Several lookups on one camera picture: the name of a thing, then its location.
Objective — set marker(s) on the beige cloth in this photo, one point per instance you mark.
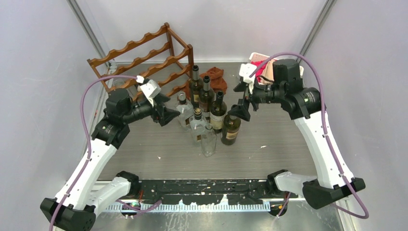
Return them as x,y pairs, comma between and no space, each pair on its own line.
266,76

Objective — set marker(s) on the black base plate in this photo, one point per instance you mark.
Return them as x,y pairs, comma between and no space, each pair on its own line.
204,192

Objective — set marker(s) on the dark wine bottle cream label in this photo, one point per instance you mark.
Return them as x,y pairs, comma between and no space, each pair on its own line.
230,129

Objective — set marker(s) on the clear bottle gold cap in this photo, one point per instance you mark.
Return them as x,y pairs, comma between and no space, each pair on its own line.
197,124

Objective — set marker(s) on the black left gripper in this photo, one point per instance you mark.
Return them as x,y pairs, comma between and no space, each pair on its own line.
165,114

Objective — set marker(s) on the green wine bottle silver neck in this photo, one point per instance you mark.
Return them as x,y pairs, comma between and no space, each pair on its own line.
195,85

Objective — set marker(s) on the clear bottle front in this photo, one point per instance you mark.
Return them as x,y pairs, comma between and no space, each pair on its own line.
208,141

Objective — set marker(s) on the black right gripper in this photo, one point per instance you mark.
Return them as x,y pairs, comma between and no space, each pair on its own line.
241,111

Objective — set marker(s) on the pink cloth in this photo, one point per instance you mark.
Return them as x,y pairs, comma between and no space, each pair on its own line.
260,73

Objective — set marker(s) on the dark green wine bottle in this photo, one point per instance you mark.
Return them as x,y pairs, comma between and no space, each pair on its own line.
218,110

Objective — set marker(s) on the wooden wine rack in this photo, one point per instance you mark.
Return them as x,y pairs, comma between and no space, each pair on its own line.
173,52

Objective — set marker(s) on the white plastic basket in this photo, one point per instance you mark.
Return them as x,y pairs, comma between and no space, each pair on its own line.
256,57

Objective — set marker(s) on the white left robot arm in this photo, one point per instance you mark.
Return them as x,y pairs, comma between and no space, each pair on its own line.
104,142

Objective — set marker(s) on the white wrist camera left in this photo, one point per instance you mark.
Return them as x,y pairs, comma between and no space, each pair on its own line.
149,88

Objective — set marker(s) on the square clear bottle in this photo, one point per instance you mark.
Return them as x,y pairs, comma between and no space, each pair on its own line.
185,108

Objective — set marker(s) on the aluminium frame rail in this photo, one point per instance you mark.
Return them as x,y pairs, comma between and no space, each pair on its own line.
80,203

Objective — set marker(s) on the brown suede cloth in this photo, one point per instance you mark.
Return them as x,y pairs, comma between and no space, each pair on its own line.
217,81

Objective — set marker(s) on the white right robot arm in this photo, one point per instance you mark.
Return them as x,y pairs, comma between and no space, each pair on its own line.
306,108

